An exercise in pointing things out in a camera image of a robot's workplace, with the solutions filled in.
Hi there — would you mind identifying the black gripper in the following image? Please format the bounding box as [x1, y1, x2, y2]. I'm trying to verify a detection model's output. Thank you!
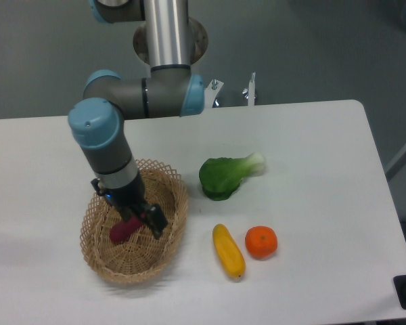
[91, 173, 168, 239]

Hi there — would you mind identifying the purple sweet potato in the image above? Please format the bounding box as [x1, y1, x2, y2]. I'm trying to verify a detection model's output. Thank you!
[109, 217, 144, 244]

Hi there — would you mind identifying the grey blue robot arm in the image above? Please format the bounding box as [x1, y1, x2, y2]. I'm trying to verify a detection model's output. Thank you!
[68, 1, 204, 238]

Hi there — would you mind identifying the woven wicker basket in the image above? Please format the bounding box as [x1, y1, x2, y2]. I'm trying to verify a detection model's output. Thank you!
[80, 159, 188, 284]

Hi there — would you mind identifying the green bok choy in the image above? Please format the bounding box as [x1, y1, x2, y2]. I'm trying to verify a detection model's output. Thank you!
[199, 152, 266, 201]

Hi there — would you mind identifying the orange tangerine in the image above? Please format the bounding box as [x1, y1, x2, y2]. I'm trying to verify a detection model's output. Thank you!
[245, 225, 278, 259]

